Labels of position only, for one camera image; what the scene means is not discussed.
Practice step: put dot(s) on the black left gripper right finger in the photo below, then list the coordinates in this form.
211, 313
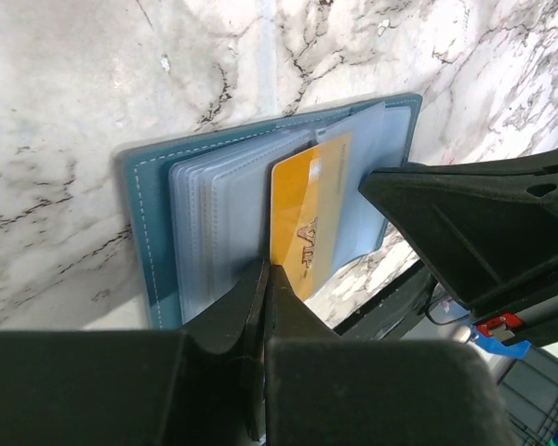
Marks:
323, 389

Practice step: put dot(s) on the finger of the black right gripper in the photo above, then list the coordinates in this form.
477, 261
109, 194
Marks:
487, 231

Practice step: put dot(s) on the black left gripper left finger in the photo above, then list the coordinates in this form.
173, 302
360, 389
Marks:
200, 384

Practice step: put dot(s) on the blue card holder wallet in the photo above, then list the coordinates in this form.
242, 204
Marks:
199, 206

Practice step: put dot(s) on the gold VIP credit card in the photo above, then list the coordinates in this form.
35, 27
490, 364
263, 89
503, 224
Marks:
307, 193

